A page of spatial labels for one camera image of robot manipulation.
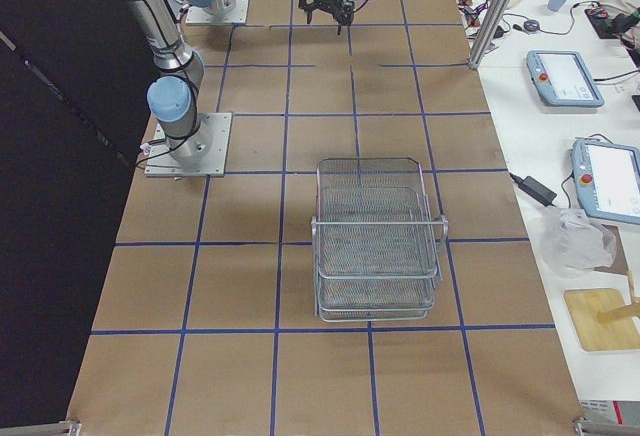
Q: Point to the far teach pendant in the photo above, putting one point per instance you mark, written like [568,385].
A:
[562,79]

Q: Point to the teach pendant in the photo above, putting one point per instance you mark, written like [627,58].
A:
[606,179]
[562,79]

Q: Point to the black power adapter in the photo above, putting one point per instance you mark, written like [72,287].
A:
[533,188]

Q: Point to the near teach pendant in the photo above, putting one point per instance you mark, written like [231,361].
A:
[606,179]

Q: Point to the clear plastic bag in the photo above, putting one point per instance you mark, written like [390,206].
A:
[568,244]

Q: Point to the wooden board stand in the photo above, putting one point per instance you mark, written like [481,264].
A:
[602,319]

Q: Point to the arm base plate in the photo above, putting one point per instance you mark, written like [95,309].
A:
[203,154]
[217,12]

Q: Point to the aluminium frame post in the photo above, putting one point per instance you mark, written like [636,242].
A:
[486,32]

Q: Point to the metal wire mesh shelf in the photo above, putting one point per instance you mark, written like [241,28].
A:
[375,242]

